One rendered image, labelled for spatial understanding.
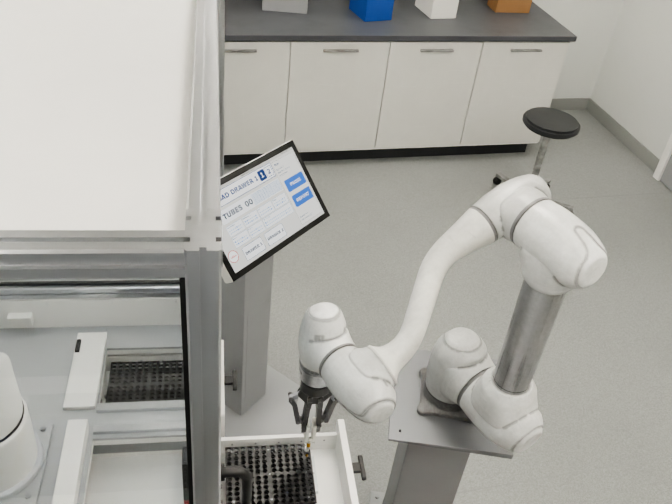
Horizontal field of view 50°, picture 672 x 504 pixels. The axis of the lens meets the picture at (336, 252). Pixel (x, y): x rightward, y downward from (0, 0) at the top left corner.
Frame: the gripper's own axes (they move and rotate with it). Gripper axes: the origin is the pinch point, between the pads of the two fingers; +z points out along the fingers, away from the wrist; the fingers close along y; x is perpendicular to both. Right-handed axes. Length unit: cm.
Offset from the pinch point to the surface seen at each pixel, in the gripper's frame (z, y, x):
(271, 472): 10.1, 9.7, 4.8
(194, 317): -89, 26, 52
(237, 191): -15, 16, -87
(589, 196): 100, -225, -260
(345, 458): 7.3, -9.3, 3.8
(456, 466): 43, -52, -16
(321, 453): 16.5, -4.9, -4.8
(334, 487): 16.5, -7.1, 6.1
